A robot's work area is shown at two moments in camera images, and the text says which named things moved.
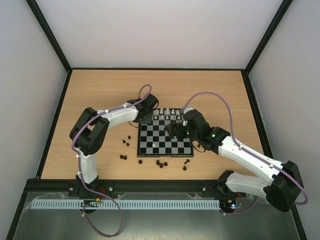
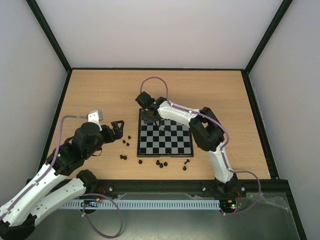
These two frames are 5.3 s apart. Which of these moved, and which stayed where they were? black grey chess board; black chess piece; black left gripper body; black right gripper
Moved: black right gripper; black left gripper body
Stayed: black grey chess board; black chess piece
